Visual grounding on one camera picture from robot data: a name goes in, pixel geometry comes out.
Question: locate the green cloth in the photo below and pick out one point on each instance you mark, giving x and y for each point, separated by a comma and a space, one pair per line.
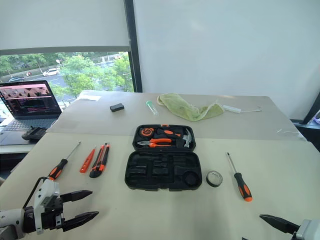
180, 106

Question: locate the black handheld controller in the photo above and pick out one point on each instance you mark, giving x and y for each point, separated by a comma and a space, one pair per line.
35, 133

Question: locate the black tool case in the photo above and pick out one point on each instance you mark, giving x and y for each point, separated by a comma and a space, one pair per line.
150, 176

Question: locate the black orange tape measure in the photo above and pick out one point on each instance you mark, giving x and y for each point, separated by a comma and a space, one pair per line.
147, 131

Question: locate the orange black utility knife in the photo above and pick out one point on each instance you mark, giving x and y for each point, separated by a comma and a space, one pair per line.
100, 161

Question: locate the clear tube green cap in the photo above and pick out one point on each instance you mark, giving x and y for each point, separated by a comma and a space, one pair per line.
152, 108

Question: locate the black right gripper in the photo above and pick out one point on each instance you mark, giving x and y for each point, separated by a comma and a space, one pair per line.
295, 236

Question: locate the small black box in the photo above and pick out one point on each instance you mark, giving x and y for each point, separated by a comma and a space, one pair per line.
117, 107

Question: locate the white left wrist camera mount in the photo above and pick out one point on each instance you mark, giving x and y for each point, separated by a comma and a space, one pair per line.
46, 187

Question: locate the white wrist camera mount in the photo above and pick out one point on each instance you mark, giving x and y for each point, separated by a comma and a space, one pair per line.
46, 187
311, 230

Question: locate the black window frame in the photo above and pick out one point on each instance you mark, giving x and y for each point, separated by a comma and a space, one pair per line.
133, 62

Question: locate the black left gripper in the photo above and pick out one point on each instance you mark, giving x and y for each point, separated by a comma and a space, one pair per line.
51, 220

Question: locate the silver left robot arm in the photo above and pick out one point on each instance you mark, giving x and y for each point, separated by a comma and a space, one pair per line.
10, 218

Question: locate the small orange utility knife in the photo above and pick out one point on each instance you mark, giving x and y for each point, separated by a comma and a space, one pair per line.
87, 161

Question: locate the open laptop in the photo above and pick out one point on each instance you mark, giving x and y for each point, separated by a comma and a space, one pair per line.
27, 100

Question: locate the black furniture piece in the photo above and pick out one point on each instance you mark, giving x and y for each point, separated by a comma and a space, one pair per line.
308, 132

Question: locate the white car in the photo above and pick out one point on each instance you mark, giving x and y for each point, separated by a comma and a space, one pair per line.
51, 72

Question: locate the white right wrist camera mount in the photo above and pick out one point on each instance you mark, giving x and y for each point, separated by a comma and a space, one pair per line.
311, 230

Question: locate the black electrical tape roll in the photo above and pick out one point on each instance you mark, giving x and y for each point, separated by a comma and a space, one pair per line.
211, 184

